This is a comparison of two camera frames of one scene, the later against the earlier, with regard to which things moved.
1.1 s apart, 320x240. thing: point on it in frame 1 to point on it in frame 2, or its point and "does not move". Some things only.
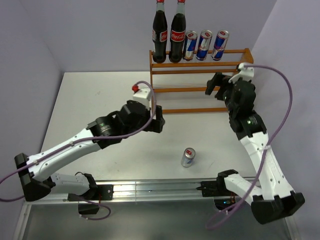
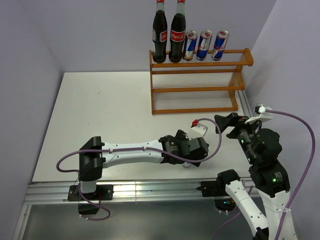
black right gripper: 218,79 to 232,119
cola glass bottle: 159,33 does not move
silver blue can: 190,42 does not move
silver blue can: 204,44 does not move
